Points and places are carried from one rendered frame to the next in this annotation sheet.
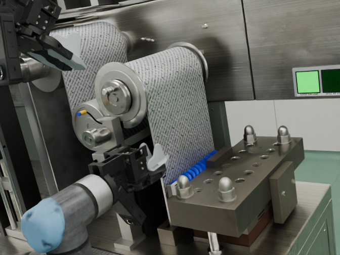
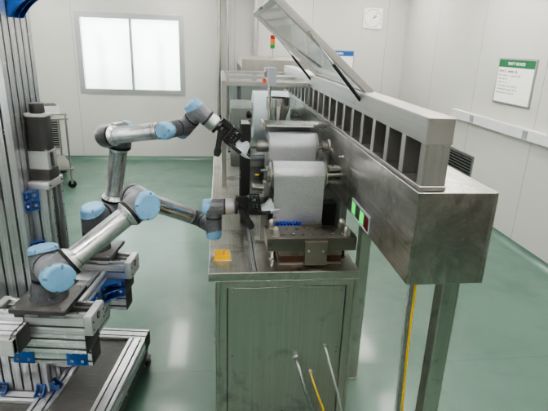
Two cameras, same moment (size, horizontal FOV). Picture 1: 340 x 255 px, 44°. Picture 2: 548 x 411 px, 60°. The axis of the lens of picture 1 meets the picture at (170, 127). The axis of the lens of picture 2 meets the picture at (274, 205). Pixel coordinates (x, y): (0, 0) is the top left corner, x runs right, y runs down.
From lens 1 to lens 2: 1.64 m
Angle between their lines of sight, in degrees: 43
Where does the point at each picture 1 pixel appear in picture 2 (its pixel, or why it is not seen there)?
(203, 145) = (311, 216)
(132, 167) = (249, 204)
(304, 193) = (342, 266)
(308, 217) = (319, 271)
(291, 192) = (320, 255)
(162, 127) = (280, 196)
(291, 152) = (338, 239)
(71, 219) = (212, 208)
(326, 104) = not seen: outside the picture
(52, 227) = (204, 207)
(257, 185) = (292, 239)
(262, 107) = not seen: outside the picture
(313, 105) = not seen: outside the picture
